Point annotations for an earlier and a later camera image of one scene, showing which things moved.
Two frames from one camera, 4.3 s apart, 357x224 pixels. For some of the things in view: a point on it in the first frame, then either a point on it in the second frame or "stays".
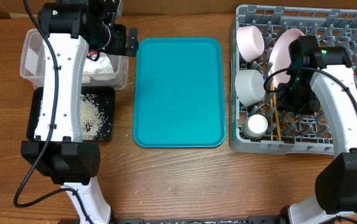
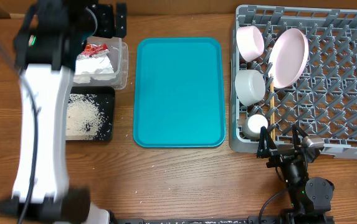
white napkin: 99,69 stays
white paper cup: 255,127 stays
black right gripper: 282,102 -> 270,147
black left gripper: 119,47 -> 106,29
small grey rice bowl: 250,86 stays
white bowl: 250,42 stays
